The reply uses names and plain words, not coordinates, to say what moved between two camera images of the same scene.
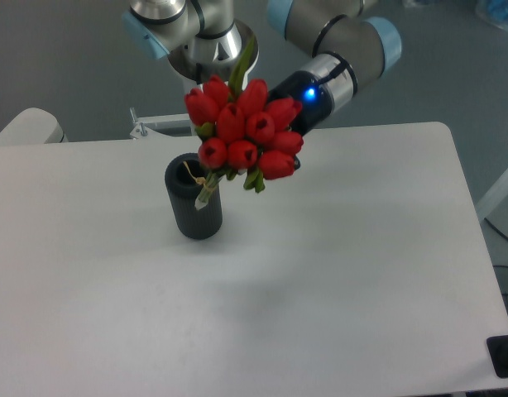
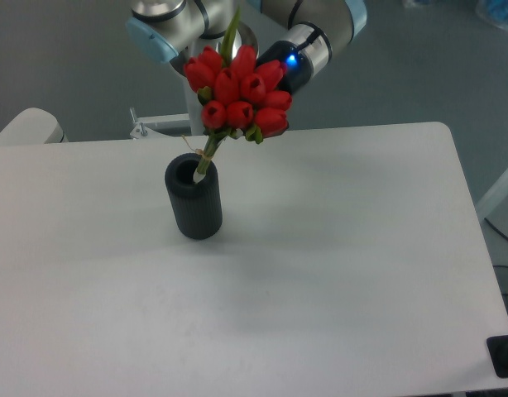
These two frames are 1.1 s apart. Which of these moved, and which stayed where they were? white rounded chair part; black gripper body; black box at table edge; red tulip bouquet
Moved: red tulip bouquet; black gripper body
Stayed: black box at table edge; white rounded chair part
